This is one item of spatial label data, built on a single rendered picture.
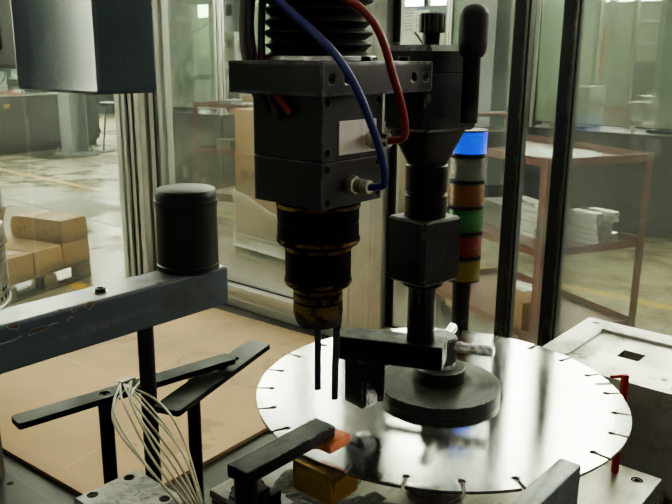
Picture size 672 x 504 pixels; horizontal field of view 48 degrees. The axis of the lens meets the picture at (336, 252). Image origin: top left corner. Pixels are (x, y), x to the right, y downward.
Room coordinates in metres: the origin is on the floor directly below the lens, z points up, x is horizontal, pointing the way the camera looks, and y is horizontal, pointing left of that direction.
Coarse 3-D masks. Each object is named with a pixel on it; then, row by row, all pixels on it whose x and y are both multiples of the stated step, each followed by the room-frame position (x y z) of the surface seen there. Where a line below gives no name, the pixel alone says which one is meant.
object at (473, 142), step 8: (480, 128) 0.95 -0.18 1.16; (464, 136) 0.92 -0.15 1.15; (472, 136) 0.91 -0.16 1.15; (480, 136) 0.92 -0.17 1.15; (464, 144) 0.92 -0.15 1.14; (472, 144) 0.91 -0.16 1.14; (480, 144) 0.92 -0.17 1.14; (456, 152) 0.92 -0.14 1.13; (464, 152) 0.92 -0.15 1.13; (472, 152) 0.91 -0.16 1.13; (480, 152) 0.92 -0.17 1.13
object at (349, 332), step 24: (408, 288) 0.57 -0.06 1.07; (408, 312) 0.56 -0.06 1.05; (432, 312) 0.56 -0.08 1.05; (360, 336) 0.57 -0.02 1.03; (384, 336) 0.57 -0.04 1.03; (408, 336) 0.56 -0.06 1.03; (432, 336) 0.56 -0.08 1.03; (360, 360) 0.57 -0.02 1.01; (384, 360) 0.56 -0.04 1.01; (408, 360) 0.56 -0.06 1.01; (432, 360) 0.55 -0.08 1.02; (360, 384) 0.57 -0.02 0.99
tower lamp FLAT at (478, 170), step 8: (456, 160) 0.92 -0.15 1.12; (464, 160) 0.91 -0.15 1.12; (472, 160) 0.91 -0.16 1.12; (480, 160) 0.92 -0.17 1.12; (456, 168) 0.92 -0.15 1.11; (464, 168) 0.92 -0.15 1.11; (472, 168) 0.91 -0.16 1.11; (480, 168) 0.92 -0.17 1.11; (456, 176) 0.92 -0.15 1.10; (464, 176) 0.92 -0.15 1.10; (472, 176) 0.91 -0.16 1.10; (480, 176) 0.92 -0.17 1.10
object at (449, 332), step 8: (448, 328) 0.67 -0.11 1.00; (456, 328) 0.68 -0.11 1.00; (440, 336) 0.64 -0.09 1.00; (448, 336) 0.64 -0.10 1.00; (456, 336) 0.64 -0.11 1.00; (448, 344) 0.63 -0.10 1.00; (456, 344) 0.63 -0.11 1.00; (464, 344) 0.63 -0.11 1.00; (472, 344) 0.63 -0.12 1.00; (480, 344) 0.63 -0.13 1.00; (448, 352) 0.63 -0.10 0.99; (456, 352) 0.63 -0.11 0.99; (464, 352) 0.63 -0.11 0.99; (472, 352) 0.62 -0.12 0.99; (480, 352) 0.62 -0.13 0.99; (488, 352) 0.62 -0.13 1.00; (448, 360) 0.63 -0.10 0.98; (448, 368) 0.63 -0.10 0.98
